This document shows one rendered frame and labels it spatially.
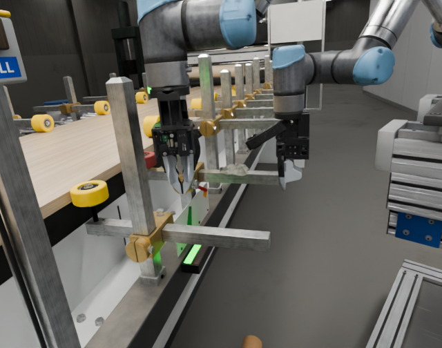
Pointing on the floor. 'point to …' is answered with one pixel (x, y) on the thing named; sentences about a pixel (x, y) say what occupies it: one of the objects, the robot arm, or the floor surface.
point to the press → (125, 68)
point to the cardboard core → (251, 342)
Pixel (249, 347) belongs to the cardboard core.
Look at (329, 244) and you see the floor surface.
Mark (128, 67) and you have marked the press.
